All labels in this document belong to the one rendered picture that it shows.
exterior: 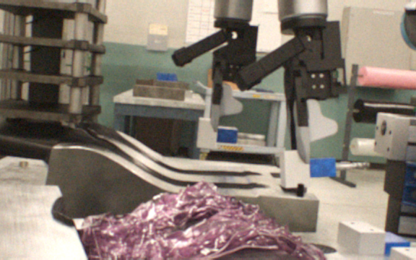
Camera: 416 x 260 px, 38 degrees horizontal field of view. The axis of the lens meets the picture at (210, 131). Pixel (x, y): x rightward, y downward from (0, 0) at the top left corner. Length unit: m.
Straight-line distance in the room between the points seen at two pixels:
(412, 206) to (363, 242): 0.58
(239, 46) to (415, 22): 0.48
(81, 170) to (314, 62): 0.36
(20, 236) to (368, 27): 7.04
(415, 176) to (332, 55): 0.48
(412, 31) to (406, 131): 0.29
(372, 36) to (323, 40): 6.54
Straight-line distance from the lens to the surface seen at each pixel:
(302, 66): 0.90
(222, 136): 1.17
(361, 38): 7.41
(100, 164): 0.84
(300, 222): 0.86
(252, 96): 6.80
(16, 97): 6.07
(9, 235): 0.51
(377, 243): 0.76
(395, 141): 1.31
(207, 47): 1.16
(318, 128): 0.88
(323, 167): 0.90
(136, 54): 7.43
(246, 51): 1.17
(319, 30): 0.93
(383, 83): 6.60
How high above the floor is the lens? 1.05
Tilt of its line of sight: 6 degrees down
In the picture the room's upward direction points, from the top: 5 degrees clockwise
